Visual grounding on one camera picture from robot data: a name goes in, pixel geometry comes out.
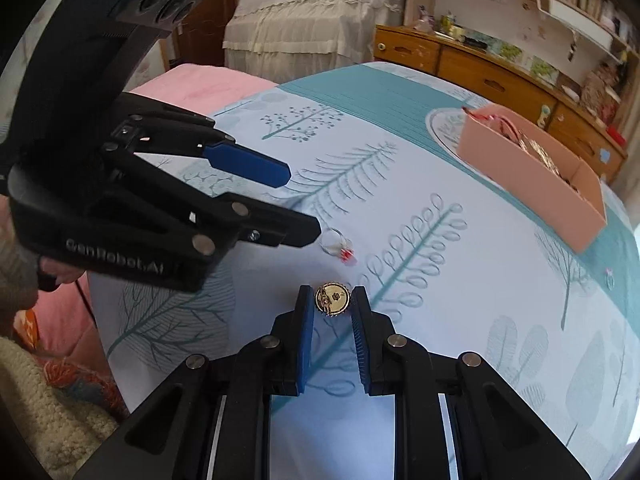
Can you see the pink open jewelry box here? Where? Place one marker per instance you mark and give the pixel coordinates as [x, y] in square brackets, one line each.
[571, 204]

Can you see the gold round pendant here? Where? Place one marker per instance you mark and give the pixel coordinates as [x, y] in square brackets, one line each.
[332, 299]

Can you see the silver ring red stone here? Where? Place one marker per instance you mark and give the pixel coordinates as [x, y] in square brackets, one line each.
[335, 244]

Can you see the person's left hand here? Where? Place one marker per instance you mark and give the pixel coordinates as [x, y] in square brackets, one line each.
[55, 272]

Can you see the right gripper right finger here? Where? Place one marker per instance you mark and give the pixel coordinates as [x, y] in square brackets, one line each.
[454, 417]

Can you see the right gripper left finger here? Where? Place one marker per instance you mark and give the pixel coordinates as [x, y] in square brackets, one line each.
[210, 419]

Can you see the red box on desk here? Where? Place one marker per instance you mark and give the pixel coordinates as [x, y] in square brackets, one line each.
[616, 136]

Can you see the wooden desk with drawers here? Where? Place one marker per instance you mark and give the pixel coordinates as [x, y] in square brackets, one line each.
[504, 84]

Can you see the gold leaf brooch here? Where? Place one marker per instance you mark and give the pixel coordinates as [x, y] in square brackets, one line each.
[535, 150]

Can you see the tree print tablecloth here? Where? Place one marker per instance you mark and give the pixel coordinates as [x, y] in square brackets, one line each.
[456, 262]

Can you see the lace covered furniture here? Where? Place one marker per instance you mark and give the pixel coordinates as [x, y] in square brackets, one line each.
[283, 40]

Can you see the pink blanket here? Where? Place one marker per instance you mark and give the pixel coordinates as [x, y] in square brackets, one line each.
[58, 325]

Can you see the silver ring pink gem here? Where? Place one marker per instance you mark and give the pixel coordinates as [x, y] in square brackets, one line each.
[609, 278]

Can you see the wooden bookshelf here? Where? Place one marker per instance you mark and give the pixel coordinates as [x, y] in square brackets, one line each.
[541, 38]

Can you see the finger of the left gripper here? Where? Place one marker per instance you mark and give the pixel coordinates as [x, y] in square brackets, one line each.
[148, 126]
[227, 218]

